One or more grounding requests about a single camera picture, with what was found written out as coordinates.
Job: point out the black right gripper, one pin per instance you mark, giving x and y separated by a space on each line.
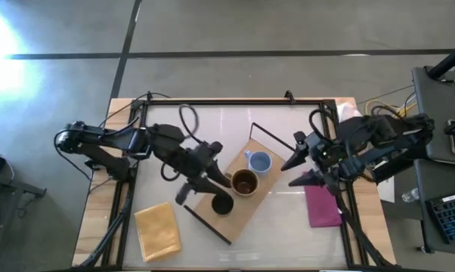
322 158

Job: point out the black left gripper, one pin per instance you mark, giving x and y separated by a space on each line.
203 160

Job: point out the black cup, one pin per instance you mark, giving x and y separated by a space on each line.
222 205

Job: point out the brown ceramic mug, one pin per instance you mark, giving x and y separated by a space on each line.
245 183

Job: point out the pale blue cup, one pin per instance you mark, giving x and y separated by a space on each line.
259 163

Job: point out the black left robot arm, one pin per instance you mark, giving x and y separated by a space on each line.
99 138

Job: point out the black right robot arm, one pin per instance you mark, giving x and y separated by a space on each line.
394 132

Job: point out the magenta cloth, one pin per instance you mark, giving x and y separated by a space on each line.
322 208

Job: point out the clear plastic bag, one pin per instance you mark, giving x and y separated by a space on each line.
346 111

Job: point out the yellow cloth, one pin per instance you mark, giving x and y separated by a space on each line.
157 231

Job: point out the black support strut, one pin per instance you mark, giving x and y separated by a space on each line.
110 234
358 230

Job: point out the white paper sheet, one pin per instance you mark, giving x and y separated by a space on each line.
387 190

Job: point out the clear water bottle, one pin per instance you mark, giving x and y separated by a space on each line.
411 195

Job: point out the grey desk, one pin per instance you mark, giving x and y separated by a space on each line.
435 94

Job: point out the black keyboard with lit keys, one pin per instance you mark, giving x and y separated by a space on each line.
451 219

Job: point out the black pole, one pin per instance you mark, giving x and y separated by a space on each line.
448 60

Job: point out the black metal table frame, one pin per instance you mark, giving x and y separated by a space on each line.
231 102

